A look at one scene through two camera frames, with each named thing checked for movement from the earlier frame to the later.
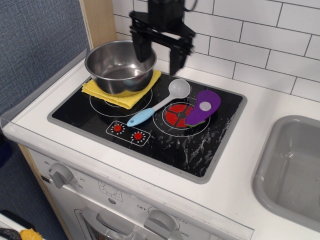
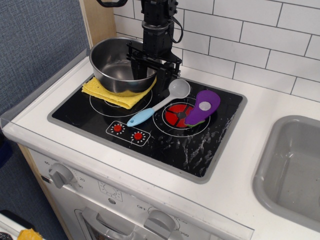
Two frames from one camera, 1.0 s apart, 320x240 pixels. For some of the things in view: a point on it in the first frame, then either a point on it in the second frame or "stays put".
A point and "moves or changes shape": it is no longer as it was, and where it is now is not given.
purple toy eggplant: [207, 103] stays put
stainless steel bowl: [115, 69] moves or changes shape
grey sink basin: [287, 176] stays put
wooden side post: [98, 19] stays put
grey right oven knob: [160, 223] stays put
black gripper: [164, 21] → [157, 50]
